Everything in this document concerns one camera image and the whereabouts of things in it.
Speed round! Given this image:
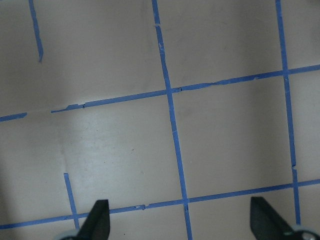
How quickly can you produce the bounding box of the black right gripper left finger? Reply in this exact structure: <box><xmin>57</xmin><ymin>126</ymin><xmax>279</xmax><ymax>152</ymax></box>
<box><xmin>74</xmin><ymin>199</ymin><xmax>111</xmax><ymax>240</ymax></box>

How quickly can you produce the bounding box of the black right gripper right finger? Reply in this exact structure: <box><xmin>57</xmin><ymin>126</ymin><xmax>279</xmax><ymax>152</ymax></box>
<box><xmin>250</xmin><ymin>196</ymin><xmax>296</xmax><ymax>240</ymax></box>

